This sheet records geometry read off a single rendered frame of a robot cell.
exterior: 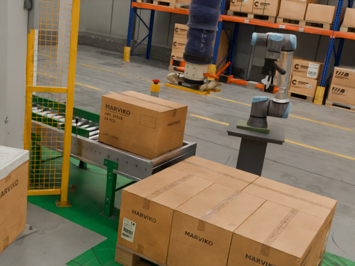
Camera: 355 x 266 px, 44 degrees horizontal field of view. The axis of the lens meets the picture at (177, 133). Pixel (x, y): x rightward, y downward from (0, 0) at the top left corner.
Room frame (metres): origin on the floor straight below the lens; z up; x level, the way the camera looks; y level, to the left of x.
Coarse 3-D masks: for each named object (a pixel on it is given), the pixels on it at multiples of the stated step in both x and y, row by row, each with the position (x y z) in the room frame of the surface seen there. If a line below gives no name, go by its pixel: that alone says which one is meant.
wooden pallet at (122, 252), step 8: (120, 248) 2.67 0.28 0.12; (128, 248) 2.64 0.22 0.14; (120, 256) 2.66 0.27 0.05; (128, 256) 2.63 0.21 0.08; (136, 256) 2.66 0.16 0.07; (144, 256) 2.57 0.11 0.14; (128, 264) 2.63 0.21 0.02; (136, 264) 2.64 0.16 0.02; (144, 264) 2.66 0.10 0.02; (160, 264) 2.51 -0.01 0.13; (320, 264) 2.93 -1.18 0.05
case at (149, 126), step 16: (112, 96) 3.59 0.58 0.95; (128, 96) 3.67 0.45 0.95; (144, 96) 3.76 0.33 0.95; (112, 112) 3.51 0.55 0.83; (128, 112) 3.43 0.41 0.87; (144, 112) 3.36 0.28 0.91; (160, 112) 3.29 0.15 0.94; (176, 112) 3.48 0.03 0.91; (112, 128) 3.51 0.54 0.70; (128, 128) 3.42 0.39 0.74; (144, 128) 3.35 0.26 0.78; (160, 128) 3.29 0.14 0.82; (176, 128) 3.51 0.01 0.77; (112, 144) 3.50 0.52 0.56; (128, 144) 3.42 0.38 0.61; (144, 144) 3.34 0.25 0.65; (160, 144) 3.31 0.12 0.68; (176, 144) 3.54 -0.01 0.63
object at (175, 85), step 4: (168, 84) 3.33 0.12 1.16; (172, 84) 3.33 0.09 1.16; (176, 84) 3.33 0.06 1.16; (180, 84) 3.33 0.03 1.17; (176, 88) 3.30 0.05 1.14; (180, 88) 3.28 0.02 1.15; (184, 88) 3.26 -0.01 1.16; (188, 88) 3.27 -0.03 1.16; (192, 88) 3.27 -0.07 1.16; (196, 88) 3.26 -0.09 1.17; (196, 92) 3.22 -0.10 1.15; (200, 92) 3.20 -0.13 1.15; (204, 92) 3.20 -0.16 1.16; (208, 92) 3.24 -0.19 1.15
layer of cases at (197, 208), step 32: (192, 160) 3.42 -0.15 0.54; (128, 192) 2.66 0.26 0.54; (160, 192) 2.72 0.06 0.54; (192, 192) 2.79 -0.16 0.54; (224, 192) 2.86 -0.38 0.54; (256, 192) 2.94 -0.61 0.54; (288, 192) 3.02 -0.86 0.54; (128, 224) 2.65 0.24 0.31; (160, 224) 2.53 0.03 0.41; (192, 224) 2.43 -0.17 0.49; (224, 224) 2.38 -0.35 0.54; (256, 224) 2.44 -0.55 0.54; (288, 224) 2.50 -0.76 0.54; (320, 224) 2.56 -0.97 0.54; (160, 256) 2.52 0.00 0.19; (192, 256) 2.41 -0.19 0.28; (224, 256) 2.32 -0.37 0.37; (256, 256) 2.23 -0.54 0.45; (288, 256) 2.15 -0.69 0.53; (320, 256) 2.84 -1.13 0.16
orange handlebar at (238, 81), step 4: (184, 64) 3.72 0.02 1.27; (180, 68) 3.42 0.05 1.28; (184, 68) 3.45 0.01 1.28; (208, 76) 3.31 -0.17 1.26; (212, 76) 3.29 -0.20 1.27; (216, 76) 3.28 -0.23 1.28; (232, 80) 3.22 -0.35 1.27; (236, 80) 3.21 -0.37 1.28; (240, 80) 3.19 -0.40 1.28; (244, 84) 3.18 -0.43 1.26; (256, 84) 3.14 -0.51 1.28; (260, 84) 3.16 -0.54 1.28; (260, 88) 3.12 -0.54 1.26
